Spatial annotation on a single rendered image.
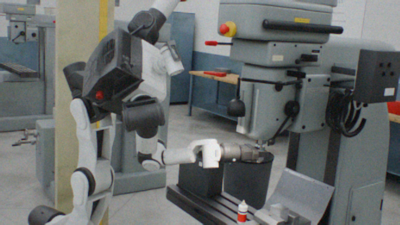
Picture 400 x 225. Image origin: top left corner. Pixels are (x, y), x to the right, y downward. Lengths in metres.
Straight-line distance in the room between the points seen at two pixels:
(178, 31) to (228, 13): 7.39
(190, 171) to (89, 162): 0.55
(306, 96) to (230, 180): 2.15
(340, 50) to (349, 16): 4.70
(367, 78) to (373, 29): 4.71
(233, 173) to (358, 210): 1.78
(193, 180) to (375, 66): 1.08
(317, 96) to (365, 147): 0.42
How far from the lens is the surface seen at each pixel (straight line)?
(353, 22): 6.64
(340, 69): 1.93
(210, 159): 1.76
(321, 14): 1.83
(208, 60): 9.02
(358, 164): 2.16
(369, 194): 2.30
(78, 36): 3.18
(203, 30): 9.19
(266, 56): 1.64
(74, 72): 1.98
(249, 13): 1.59
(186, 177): 2.28
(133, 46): 1.71
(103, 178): 2.05
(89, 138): 1.94
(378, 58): 1.75
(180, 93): 9.25
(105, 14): 3.25
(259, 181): 3.84
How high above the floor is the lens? 1.77
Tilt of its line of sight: 11 degrees down
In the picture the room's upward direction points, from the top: 4 degrees clockwise
